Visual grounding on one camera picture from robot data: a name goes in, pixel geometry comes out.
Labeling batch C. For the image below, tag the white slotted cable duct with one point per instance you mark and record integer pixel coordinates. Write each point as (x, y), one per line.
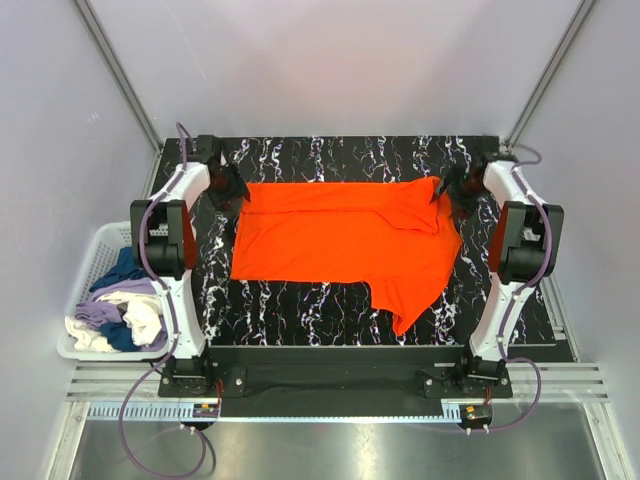
(436, 413)

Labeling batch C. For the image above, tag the right orange connector box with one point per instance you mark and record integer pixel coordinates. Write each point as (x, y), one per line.
(477, 413)

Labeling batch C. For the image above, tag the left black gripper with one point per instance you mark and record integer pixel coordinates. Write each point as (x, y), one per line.
(228, 189)

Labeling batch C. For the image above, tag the aluminium frame post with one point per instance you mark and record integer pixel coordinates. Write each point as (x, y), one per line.
(97, 32)
(560, 54)

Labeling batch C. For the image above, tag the orange connector box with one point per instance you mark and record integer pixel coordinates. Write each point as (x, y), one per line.
(477, 413)
(207, 410)

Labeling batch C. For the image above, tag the left orange connector box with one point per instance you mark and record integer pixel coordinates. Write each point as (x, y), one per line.
(207, 410)

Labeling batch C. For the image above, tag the lavender t shirt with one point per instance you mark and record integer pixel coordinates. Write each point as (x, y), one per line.
(100, 310)

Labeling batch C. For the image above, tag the white plastic laundry basket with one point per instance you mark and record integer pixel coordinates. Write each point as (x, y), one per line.
(101, 256)

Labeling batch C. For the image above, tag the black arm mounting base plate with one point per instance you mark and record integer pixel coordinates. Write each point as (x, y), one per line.
(430, 371)

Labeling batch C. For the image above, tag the orange t shirt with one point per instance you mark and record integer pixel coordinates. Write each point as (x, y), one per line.
(396, 237)

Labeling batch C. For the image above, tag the white t shirt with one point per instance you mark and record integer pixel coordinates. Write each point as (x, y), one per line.
(135, 315)

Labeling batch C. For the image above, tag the right aluminium frame post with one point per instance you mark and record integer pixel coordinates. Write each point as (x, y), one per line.
(560, 54)

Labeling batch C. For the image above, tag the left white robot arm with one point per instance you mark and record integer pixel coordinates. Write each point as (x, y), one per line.
(164, 240)

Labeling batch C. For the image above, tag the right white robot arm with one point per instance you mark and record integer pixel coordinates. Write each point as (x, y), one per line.
(522, 251)

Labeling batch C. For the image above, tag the navy blue t shirt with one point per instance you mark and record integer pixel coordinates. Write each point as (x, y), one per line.
(124, 269)

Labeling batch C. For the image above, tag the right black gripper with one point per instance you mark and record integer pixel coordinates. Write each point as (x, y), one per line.
(451, 185)

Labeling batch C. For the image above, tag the left aluminium frame post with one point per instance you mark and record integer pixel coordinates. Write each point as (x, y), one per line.
(97, 32)

